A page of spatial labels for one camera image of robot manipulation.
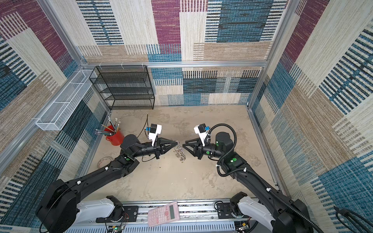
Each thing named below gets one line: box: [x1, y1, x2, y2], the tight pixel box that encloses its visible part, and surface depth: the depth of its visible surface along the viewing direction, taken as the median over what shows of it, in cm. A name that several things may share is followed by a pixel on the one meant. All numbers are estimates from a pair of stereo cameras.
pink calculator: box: [147, 201, 181, 228], surface depth 74 cm
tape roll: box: [97, 156, 112, 169], surface depth 93 cm
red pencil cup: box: [103, 124, 125, 147], surface depth 96 cm
